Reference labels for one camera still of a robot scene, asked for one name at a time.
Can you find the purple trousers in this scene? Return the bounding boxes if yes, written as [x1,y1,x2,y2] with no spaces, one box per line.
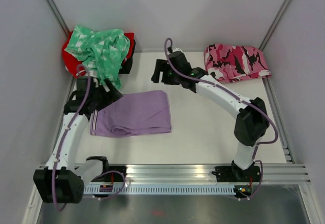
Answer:
[90,90,172,138]

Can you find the pink camouflage trousers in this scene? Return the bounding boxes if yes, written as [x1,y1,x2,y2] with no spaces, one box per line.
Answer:
[204,44,272,83]

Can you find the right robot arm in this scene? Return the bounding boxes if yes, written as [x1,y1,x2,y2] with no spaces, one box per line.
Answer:
[151,51,270,181]

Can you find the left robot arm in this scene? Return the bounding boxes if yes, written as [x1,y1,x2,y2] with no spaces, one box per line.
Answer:
[33,76,122,206]

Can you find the black garment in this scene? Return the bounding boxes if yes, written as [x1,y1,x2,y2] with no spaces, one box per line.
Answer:
[119,39,136,75]

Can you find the red garment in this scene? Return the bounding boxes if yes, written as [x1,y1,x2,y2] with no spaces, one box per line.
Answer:
[61,31,135,78]

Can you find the green tie-dye garment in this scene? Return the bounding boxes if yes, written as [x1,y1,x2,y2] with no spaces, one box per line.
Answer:
[65,25,131,89]

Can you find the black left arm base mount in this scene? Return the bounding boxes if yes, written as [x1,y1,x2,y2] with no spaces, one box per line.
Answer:
[91,165,127,184]

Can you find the white slotted cable duct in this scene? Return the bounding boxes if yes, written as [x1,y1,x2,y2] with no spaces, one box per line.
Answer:
[84,184,235,195]

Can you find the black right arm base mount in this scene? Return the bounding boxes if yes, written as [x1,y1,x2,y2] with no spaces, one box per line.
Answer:
[211,166,262,183]

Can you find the aluminium frame post left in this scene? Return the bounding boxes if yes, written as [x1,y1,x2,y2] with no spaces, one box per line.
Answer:
[45,0,70,37]

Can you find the aluminium frame post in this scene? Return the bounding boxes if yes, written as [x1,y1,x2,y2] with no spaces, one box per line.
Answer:
[259,0,293,51]
[45,0,70,37]

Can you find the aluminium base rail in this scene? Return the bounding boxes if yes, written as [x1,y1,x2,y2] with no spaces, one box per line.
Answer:
[122,163,311,185]

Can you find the aluminium frame post right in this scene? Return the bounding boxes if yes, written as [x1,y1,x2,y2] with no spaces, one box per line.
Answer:
[259,0,293,51]

